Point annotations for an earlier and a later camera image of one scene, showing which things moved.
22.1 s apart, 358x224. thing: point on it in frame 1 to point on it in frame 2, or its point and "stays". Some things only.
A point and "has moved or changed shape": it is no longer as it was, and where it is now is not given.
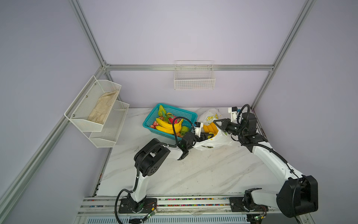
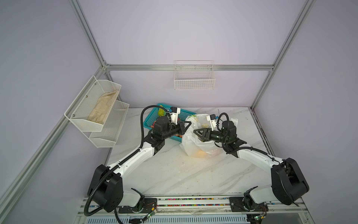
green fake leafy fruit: [162, 112] stays
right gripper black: [228, 125] to [207, 134]
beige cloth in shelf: [102, 108] stays
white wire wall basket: [194, 75] stays
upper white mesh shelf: [79, 110] stays
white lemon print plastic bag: [221, 139] has moved or changed shape
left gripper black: [197, 136] to [180, 128]
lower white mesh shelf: [112, 127] stays
